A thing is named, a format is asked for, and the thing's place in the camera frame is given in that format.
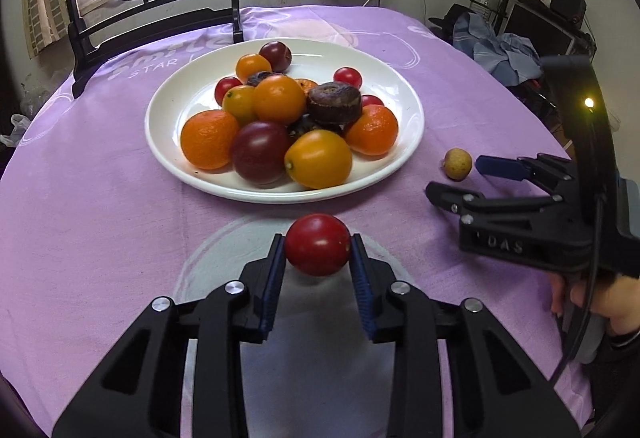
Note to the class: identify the person's right forearm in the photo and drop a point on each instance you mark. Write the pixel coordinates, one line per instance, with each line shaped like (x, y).
(620, 378)

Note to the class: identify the purple tablecloth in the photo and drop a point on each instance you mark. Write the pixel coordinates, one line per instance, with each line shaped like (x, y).
(100, 218)

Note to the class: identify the person's right hand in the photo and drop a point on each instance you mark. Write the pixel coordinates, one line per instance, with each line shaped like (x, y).
(620, 300)

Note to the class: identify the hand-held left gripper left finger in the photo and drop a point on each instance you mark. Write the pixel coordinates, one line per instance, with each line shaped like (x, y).
(272, 288)

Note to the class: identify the small purple tomato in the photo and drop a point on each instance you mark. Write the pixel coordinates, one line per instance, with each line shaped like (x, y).
(276, 55)

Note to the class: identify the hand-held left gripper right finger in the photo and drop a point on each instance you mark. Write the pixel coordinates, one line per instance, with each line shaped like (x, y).
(360, 293)

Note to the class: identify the yellow longan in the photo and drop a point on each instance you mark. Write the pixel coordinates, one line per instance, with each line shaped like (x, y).
(457, 163)

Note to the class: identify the white oval plate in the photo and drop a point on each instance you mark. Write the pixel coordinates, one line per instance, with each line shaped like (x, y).
(185, 82)

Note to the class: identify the dark brown water chestnut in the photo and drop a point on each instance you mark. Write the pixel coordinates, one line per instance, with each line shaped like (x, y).
(260, 78)
(334, 103)
(302, 125)

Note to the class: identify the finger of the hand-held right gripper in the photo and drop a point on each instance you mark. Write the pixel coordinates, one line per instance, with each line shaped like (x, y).
(450, 195)
(500, 166)

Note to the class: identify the yellow tomato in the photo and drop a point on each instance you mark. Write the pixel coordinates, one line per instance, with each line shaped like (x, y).
(318, 158)
(237, 103)

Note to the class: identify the smooth orange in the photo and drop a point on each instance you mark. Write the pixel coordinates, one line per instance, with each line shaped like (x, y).
(279, 98)

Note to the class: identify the red cherry tomato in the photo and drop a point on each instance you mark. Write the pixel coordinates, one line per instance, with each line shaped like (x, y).
(226, 88)
(347, 76)
(371, 100)

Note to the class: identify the small orange tomato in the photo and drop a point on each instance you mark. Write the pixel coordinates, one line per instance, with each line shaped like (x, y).
(252, 66)

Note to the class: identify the black monitor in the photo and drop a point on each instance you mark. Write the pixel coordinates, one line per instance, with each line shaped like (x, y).
(535, 30)

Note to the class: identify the pile of clothes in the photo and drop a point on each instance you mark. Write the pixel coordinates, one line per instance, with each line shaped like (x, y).
(500, 52)

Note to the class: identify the mandarin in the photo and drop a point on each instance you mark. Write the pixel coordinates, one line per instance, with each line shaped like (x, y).
(374, 130)
(207, 140)
(306, 85)

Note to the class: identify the large purple tomato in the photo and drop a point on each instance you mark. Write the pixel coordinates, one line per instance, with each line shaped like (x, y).
(259, 150)

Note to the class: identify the white plastic bag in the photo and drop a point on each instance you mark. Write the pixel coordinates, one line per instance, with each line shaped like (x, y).
(15, 130)

